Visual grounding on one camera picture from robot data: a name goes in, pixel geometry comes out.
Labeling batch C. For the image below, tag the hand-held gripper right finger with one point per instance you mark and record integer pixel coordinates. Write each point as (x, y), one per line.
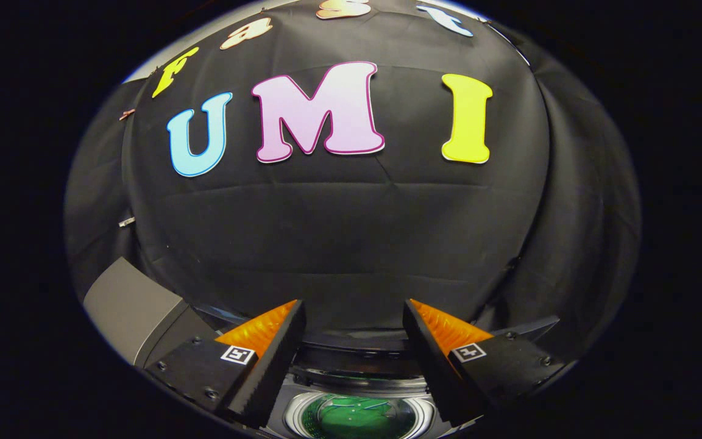
(430, 366)

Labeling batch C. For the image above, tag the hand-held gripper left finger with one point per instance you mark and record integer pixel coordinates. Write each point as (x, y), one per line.
(275, 366)

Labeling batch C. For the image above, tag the dark tinted washing machine lid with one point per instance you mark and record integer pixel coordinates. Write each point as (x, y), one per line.
(357, 360)

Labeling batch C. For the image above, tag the green polo shirt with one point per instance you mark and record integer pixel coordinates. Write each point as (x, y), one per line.
(357, 417)

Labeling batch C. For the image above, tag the black backdrop cloth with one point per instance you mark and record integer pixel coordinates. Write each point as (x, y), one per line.
(357, 231)

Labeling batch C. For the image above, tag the silver cloth clip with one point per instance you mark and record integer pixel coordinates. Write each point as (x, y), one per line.
(126, 222)

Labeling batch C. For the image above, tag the red cloth clip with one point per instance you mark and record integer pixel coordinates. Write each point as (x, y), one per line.
(127, 114)

